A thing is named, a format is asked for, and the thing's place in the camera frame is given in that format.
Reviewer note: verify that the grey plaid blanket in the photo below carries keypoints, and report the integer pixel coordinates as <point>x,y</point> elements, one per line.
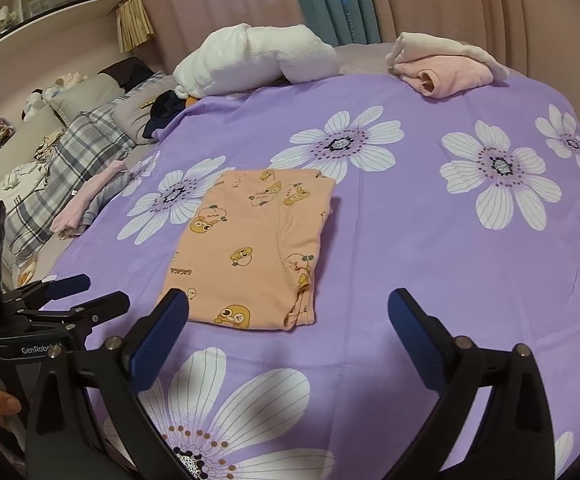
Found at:
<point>80,145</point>

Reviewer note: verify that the grey pillow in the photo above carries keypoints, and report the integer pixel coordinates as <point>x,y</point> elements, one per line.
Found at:
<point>135,110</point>

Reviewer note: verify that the cream folded garment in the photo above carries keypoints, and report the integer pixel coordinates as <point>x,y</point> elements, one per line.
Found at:
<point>420,42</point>

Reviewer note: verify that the purple floral bed sheet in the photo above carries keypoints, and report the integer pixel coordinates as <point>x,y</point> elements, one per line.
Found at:
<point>410,260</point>

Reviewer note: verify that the white printed garment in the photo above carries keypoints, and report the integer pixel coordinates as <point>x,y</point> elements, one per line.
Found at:
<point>17,182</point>

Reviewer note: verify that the beige pillow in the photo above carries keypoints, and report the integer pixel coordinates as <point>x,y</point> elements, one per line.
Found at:
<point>90,92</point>

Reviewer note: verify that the navy cloth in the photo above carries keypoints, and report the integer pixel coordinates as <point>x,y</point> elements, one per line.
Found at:
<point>162,110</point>

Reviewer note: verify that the white shelf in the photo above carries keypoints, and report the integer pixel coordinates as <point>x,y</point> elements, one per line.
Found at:
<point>45,30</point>

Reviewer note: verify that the white plush toy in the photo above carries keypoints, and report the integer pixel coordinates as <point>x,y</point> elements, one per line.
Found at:
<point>37,102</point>

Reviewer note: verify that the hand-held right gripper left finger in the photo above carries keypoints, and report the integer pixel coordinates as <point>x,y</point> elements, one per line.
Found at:
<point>157,345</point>

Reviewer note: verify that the clothes on shelf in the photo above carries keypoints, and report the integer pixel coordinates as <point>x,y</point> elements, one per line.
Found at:
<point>0,25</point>

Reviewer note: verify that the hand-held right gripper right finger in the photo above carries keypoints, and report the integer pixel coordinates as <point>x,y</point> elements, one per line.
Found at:
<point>417,345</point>

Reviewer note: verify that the orange cartoon print shirt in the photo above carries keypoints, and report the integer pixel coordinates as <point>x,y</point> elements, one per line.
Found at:
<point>240,230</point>

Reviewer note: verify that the pink folded garment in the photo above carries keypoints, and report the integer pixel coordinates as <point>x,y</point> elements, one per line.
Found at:
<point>450,72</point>

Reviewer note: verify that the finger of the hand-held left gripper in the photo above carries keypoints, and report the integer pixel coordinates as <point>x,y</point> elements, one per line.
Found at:
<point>70,284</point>
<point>105,307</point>

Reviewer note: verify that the white fluffy blanket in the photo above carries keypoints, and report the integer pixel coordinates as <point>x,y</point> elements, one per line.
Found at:
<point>250,55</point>

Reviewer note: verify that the yellow fringed cloth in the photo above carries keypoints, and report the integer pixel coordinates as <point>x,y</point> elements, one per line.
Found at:
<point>135,22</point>

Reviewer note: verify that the light pink cloth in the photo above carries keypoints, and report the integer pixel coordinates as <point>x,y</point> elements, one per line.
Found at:
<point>90,192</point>

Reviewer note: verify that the dark brown pillow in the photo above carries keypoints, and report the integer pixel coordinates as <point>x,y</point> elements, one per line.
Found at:
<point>125,67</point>

